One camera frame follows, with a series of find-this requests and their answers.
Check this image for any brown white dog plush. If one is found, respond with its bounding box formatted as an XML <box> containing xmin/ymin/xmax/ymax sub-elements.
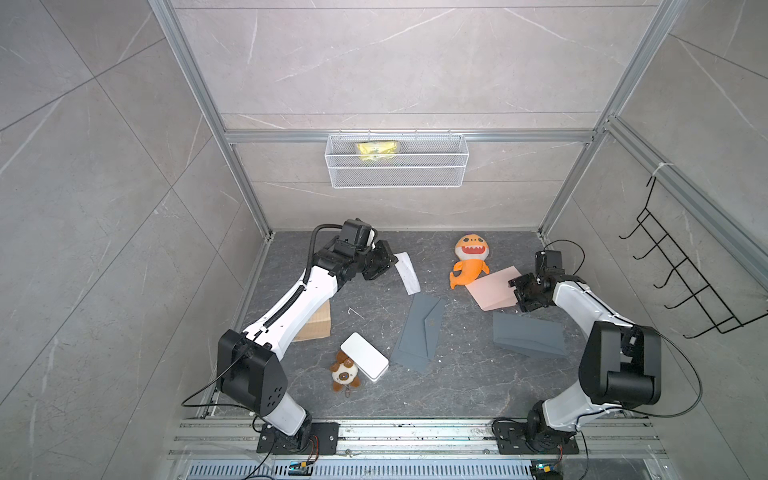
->
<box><xmin>330</xmin><ymin>351</ymin><xmax>361</xmax><ymax>392</ymax></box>

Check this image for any grey envelope under pink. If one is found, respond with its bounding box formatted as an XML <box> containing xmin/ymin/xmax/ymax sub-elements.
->
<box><xmin>390</xmin><ymin>293</ymin><xmax>445</xmax><ymax>374</ymax></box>

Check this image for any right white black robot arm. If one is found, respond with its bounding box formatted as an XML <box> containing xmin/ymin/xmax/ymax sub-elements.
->
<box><xmin>509</xmin><ymin>249</ymin><xmax>662</xmax><ymax>452</ymax></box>

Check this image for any white rectangular box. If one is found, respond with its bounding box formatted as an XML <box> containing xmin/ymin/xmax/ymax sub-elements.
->
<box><xmin>340</xmin><ymin>332</ymin><xmax>389</xmax><ymax>382</ymax></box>

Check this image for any white blue bordered letter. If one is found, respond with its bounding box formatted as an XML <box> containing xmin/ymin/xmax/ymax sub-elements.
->
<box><xmin>395</xmin><ymin>252</ymin><xmax>421</xmax><ymax>295</ymax></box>

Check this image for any grey envelope front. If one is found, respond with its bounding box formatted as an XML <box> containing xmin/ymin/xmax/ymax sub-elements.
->
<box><xmin>493</xmin><ymin>312</ymin><xmax>566</xmax><ymax>358</ymax></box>

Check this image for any white wire mesh basket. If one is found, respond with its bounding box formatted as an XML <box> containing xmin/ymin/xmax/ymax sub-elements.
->
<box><xmin>324</xmin><ymin>133</ymin><xmax>470</xmax><ymax>189</ymax></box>

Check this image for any grey envelope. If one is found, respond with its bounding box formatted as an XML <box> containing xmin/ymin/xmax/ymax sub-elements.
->
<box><xmin>390</xmin><ymin>293</ymin><xmax>445</xmax><ymax>374</ymax></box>
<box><xmin>493</xmin><ymin>312</ymin><xmax>566</xmax><ymax>358</ymax></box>

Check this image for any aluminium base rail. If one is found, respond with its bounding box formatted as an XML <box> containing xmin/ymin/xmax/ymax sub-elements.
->
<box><xmin>162</xmin><ymin>417</ymin><xmax>678</xmax><ymax>479</ymax></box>

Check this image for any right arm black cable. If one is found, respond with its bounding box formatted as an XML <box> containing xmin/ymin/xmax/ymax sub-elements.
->
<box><xmin>539</xmin><ymin>238</ymin><xmax>704</xmax><ymax>420</ymax></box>

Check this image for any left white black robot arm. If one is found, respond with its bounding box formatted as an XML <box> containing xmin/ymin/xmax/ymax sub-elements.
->
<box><xmin>215</xmin><ymin>219</ymin><xmax>398</xmax><ymax>448</ymax></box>

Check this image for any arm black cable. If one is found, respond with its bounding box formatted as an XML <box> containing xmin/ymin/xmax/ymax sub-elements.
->
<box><xmin>181</xmin><ymin>223</ymin><xmax>346</xmax><ymax>480</ymax></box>
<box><xmin>539</xmin><ymin>238</ymin><xmax>704</xmax><ymax>420</ymax></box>

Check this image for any black wire hook rack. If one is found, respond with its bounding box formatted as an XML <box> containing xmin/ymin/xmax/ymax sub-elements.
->
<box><xmin>619</xmin><ymin>176</ymin><xmax>767</xmax><ymax>340</ymax></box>

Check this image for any yellow packet in basket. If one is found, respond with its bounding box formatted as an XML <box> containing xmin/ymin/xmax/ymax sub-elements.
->
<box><xmin>355</xmin><ymin>140</ymin><xmax>400</xmax><ymax>162</ymax></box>

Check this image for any orange shark plush toy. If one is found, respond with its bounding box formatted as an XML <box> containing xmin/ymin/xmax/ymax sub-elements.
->
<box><xmin>449</xmin><ymin>234</ymin><xmax>490</xmax><ymax>289</ymax></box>

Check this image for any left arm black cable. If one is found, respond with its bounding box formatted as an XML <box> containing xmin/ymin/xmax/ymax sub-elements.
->
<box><xmin>181</xmin><ymin>223</ymin><xmax>346</xmax><ymax>480</ymax></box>

